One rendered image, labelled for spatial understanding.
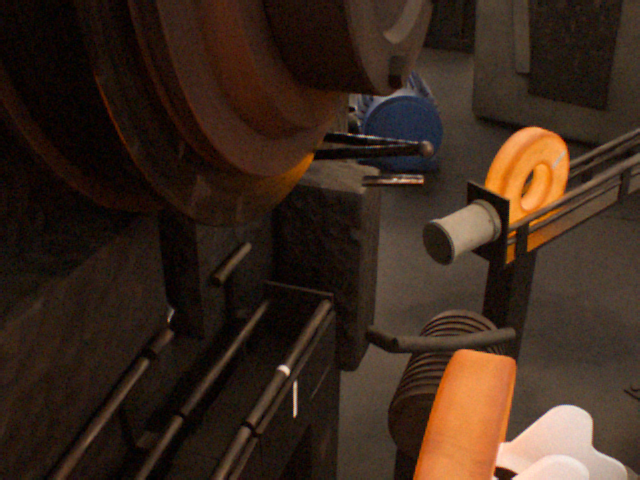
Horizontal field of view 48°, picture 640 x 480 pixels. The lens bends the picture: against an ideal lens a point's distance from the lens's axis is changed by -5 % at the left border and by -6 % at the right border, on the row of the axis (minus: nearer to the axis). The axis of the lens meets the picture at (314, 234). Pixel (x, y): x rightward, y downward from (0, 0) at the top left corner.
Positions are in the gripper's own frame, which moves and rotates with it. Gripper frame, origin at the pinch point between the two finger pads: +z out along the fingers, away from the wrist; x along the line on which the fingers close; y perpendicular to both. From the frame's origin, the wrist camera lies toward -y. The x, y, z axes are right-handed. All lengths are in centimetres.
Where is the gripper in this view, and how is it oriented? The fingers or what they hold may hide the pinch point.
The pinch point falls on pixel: (464, 472)
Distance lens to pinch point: 40.0
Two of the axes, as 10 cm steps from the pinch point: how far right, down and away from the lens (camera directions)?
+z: -9.0, -4.0, 1.5
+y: 2.6, -8.0, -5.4
